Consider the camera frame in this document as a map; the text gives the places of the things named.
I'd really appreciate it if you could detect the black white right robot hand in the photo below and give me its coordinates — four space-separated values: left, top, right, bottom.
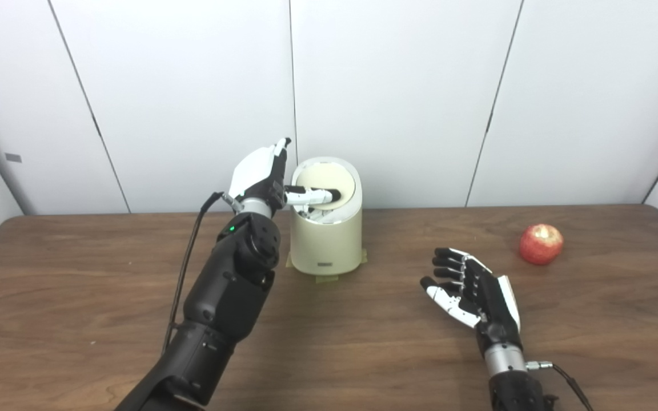
420 247 521 352

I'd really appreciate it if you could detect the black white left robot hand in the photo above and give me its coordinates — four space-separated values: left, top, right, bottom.
227 137 341 217

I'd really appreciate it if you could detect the cream round bin lid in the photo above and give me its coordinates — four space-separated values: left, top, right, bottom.
295 162 356 209

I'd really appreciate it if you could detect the red apple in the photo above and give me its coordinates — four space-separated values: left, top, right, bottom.
519 224 564 265

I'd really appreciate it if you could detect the cream-colored cylindrical bin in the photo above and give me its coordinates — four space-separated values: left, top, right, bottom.
288 157 363 277

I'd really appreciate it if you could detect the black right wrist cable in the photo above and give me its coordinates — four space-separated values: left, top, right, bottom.
526 361 595 411

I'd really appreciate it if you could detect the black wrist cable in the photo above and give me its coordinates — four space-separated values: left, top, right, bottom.
526 361 595 411
161 191 227 354

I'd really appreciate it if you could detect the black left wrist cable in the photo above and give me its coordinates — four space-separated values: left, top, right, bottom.
161 191 227 354

